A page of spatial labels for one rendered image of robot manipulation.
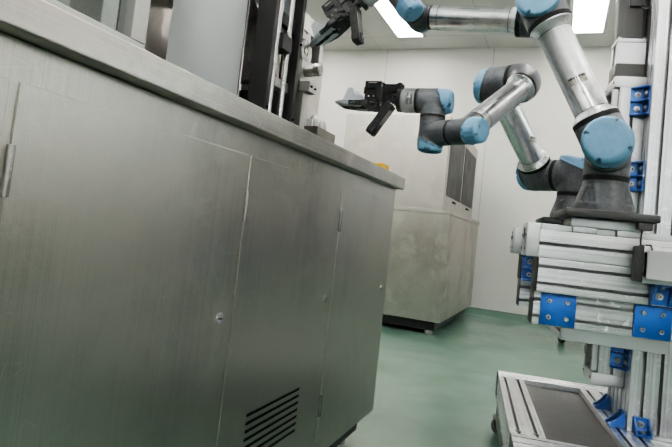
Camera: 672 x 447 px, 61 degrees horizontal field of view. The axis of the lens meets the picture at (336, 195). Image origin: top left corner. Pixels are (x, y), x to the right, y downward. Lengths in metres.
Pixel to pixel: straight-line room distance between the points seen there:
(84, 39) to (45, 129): 0.11
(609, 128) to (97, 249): 1.18
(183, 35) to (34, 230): 1.04
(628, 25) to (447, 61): 4.60
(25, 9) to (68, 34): 0.06
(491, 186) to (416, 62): 1.62
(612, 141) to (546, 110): 4.77
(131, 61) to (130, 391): 0.45
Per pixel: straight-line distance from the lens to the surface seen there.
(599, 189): 1.65
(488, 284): 6.16
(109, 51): 0.75
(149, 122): 0.85
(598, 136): 1.53
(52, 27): 0.70
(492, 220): 6.15
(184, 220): 0.92
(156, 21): 1.81
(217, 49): 1.60
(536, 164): 2.18
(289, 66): 1.55
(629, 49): 2.03
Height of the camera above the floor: 0.70
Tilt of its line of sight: 3 degrees up
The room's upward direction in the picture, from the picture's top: 6 degrees clockwise
